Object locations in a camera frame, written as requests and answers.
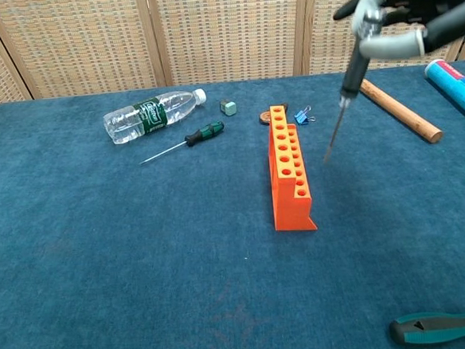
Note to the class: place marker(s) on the woven bamboo folding screen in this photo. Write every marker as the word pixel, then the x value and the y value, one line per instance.
pixel 222 31

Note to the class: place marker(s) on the black silver precision screwdriver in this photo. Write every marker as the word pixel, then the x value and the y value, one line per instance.
pixel 355 74

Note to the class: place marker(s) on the small grey green block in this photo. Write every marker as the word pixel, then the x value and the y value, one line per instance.
pixel 228 108

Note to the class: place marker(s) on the wooden rod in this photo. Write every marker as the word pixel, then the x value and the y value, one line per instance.
pixel 399 111

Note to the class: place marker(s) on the blue binder clip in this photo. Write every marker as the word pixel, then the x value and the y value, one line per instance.
pixel 301 117

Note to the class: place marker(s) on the blue felt table mat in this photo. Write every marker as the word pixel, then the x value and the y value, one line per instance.
pixel 102 251

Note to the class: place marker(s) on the blue cling film roll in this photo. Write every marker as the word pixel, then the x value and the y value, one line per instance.
pixel 458 87

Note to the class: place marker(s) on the clear plastic water bottle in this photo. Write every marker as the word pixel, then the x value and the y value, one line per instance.
pixel 148 116

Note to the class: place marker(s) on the round brown black gadget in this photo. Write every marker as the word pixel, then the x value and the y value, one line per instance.
pixel 263 117

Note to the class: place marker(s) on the orange tool holder rack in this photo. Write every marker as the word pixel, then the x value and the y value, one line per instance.
pixel 291 210

